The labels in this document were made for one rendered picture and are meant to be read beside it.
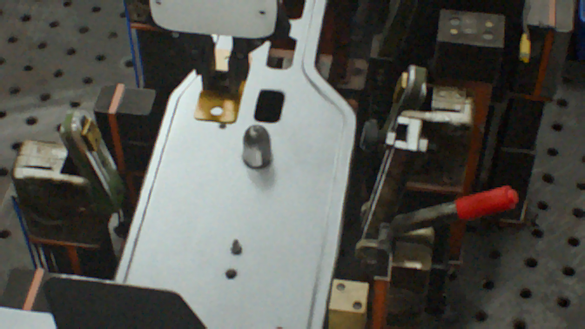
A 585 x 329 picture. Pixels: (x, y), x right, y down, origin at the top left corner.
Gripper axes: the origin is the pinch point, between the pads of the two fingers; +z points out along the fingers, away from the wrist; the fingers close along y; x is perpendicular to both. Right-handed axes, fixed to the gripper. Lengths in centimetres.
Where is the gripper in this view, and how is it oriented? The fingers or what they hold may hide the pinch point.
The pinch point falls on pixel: (221, 63)
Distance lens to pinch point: 98.2
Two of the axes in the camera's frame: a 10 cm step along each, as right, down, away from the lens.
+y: -9.9, -1.1, 1.1
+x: -1.6, 7.7, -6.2
